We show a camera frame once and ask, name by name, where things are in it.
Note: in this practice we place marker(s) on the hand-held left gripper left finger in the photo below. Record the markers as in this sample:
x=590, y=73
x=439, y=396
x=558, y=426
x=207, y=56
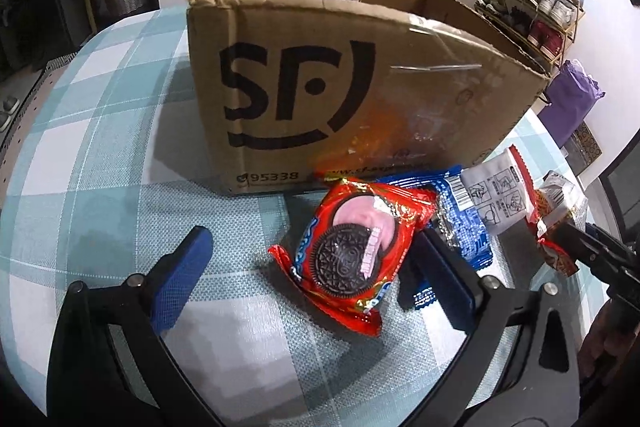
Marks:
x=180, y=277

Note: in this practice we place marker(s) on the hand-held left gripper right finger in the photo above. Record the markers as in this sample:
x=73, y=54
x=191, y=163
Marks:
x=450, y=287

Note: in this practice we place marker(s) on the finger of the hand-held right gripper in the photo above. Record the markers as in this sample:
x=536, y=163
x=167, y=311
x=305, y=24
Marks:
x=585, y=252
x=620, y=242

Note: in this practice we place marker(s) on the blue cookie packet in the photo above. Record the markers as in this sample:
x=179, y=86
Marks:
x=475, y=247

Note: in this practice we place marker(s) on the brown red snack packet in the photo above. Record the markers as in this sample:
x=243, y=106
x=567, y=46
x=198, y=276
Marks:
x=560, y=202

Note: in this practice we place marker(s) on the white red-edged snack packet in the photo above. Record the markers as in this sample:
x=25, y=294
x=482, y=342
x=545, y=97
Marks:
x=500, y=197

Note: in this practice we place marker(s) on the red cookie packet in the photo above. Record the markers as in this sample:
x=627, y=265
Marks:
x=350, y=257

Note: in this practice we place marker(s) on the brown cardboard box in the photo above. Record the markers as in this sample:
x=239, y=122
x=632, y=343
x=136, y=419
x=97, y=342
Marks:
x=400, y=107

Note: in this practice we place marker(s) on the person's right hand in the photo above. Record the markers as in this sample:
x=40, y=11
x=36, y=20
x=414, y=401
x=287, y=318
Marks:
x=600, y=342

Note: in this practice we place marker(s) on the patterned flat box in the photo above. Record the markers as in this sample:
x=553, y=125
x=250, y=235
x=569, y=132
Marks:
x=585, y=147

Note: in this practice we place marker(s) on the purple bag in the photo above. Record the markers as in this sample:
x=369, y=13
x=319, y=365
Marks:
x=575, y=102

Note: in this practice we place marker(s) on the beige dotted rug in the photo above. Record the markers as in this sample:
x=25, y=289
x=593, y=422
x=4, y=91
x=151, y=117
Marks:
x=40, y=102

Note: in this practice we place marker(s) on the grey slippers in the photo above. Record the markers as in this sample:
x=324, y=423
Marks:
x=9, y=114

